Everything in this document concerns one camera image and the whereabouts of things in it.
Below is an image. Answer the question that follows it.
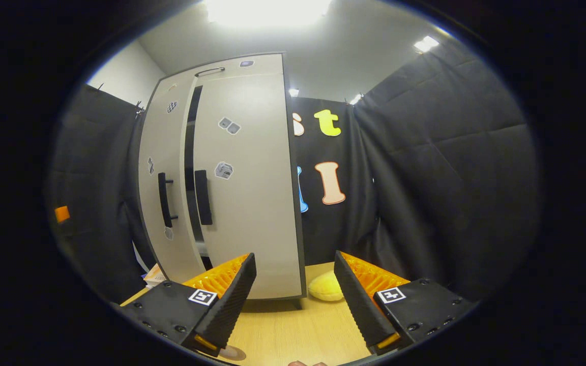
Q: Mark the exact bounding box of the white cabinet door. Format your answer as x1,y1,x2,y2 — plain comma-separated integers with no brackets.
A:
186,76,306,299
138,71,207,284

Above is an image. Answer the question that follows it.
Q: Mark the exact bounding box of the white and grey cabinet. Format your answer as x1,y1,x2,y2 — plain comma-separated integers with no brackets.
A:
138,52,307,308

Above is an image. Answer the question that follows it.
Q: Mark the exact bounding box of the yellow plush toy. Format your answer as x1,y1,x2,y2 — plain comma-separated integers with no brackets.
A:
307,270,345,302

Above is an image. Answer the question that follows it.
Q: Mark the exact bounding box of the long ceiling light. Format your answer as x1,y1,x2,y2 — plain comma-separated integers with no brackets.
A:
414,36,440,53
207,0,332,28

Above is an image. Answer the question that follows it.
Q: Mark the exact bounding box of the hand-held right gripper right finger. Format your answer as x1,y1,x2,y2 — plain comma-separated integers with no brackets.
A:
334,250,478,356

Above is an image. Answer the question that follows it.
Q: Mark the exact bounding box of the black door handle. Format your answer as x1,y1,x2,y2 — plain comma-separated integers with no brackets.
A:
158,173,178,228
194,170,213,225

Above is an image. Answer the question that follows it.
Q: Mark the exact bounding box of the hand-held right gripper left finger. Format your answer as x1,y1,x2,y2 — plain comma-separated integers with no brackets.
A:
119,252,258,353

